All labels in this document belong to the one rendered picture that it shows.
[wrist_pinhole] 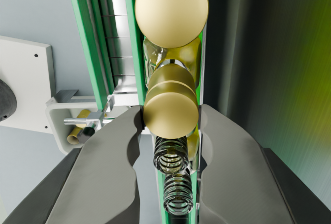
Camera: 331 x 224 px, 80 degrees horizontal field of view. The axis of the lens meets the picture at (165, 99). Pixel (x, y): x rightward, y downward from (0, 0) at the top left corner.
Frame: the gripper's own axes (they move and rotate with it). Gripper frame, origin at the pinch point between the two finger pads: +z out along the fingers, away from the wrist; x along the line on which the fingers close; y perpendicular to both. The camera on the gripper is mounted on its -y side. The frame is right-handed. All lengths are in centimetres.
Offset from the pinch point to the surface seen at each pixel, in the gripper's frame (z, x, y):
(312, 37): 7.3, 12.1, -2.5
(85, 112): 37, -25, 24
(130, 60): 27.3, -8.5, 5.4
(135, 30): 18.9, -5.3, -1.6
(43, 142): 40, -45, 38
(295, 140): 5.3, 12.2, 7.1
